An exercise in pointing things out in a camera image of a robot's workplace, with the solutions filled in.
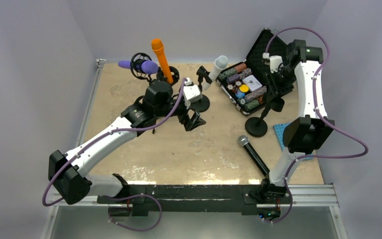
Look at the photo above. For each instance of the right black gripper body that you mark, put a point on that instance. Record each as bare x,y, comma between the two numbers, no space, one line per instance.
281,81

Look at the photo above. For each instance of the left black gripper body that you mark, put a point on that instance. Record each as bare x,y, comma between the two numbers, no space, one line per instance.
181,112

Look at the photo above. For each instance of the black clip stand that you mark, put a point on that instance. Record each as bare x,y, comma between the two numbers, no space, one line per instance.
257,126
203,104

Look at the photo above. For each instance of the black silver-mesh microphone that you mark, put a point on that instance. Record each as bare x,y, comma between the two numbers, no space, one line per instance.
244,142

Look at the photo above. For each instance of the white microphone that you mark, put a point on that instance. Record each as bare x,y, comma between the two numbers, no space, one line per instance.
220,64

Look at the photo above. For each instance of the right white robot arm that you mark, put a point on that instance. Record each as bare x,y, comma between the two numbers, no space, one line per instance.
307,132

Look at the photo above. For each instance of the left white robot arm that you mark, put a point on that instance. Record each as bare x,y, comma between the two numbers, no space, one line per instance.
69,173

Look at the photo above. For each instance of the purple microphone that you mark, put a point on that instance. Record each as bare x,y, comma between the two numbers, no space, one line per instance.
141,66

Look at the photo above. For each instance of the orange microphone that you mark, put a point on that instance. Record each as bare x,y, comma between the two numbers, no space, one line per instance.
158,49

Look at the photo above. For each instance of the white playing card deck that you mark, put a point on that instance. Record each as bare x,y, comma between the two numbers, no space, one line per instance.
252,82

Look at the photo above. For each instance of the black poker chip case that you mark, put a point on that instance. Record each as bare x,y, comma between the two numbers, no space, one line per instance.
231,78

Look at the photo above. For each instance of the yellow dealer chip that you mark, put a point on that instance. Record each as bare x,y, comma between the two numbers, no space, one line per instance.
244,88

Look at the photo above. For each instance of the blue lego baseplate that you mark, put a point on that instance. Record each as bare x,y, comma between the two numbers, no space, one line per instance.
279,133

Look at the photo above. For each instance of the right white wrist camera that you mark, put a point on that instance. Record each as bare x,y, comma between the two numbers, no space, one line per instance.
274,62

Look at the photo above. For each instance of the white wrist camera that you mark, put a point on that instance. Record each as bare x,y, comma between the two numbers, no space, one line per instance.
191,91
274,62

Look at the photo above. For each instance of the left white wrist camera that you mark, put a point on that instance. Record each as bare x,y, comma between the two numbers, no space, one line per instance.
191,91

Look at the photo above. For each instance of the black tripod shock-mount stand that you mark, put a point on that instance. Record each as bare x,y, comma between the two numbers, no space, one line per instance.
158,101

